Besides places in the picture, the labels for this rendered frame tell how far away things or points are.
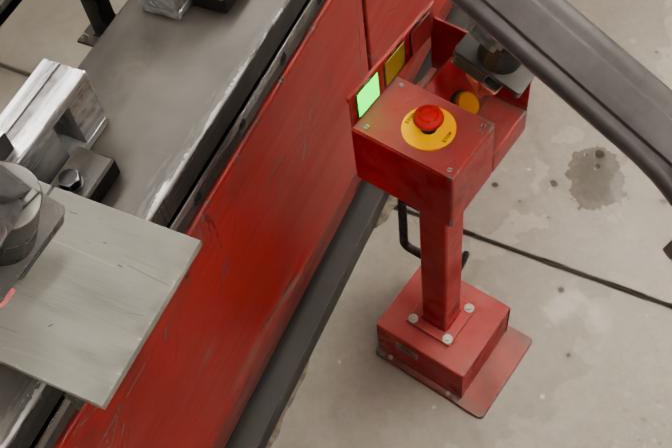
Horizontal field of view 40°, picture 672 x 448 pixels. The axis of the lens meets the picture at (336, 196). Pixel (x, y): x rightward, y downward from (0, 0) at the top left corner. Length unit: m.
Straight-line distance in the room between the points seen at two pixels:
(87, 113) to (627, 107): 0.72
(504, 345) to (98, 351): 1.17
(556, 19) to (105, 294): 0.51
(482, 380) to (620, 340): 0.29
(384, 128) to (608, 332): 0.88
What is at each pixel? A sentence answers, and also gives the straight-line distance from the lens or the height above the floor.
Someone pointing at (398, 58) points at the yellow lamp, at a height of 0.82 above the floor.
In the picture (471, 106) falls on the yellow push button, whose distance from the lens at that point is 1.31.
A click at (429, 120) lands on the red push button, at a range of 1.19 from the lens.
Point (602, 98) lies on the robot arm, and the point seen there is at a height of 1.31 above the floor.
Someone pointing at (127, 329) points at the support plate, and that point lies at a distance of 0.88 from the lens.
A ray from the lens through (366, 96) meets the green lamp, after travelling 1.21.
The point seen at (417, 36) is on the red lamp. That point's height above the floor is 0.81.
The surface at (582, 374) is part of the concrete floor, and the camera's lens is 1.92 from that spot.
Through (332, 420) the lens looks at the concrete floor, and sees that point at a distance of 1.87.
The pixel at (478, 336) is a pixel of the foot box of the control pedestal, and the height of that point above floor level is 0.12.
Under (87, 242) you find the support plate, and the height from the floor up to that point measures 1.00.
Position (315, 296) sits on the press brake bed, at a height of 0.05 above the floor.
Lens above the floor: 1.76
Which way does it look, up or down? 57 degrees down
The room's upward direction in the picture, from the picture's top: 10 degrees counter-clockwise
